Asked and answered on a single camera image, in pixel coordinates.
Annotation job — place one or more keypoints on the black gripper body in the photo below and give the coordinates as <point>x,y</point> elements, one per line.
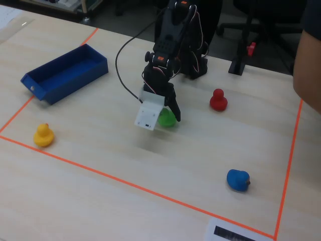
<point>168,93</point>

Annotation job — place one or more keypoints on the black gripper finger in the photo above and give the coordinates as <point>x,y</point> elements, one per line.
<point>173,103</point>

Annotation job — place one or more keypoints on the green rubber duck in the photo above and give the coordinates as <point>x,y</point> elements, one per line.
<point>167,120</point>

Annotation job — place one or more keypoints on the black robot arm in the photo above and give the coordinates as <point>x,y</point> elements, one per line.
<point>173,30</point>

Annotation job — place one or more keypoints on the person's bare forearm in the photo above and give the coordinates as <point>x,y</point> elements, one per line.
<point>307,75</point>

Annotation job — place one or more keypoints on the red rubber duck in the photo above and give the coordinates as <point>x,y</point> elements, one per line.
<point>218,101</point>

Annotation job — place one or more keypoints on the blue plastic box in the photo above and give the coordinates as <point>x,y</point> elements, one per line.
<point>65,72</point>

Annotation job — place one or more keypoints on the blue rubber duck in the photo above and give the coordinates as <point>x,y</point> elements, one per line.
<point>237,179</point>

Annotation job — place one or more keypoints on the yellow rubber duck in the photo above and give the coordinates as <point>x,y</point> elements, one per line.
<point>43,136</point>

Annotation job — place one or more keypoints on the black clamp stand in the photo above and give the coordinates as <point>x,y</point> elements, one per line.
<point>237,65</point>

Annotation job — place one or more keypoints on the orange tape line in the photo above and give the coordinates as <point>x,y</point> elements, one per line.
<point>290,163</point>
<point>15,116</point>
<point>125,182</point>

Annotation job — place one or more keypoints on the red clamp knob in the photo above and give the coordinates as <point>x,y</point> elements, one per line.
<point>251,49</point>

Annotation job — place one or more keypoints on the black office chair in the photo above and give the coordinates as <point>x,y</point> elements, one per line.
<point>270,15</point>

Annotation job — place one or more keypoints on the white paper label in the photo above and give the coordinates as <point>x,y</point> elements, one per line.
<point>213,229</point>

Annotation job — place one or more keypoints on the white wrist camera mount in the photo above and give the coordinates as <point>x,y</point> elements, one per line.
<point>148,113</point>

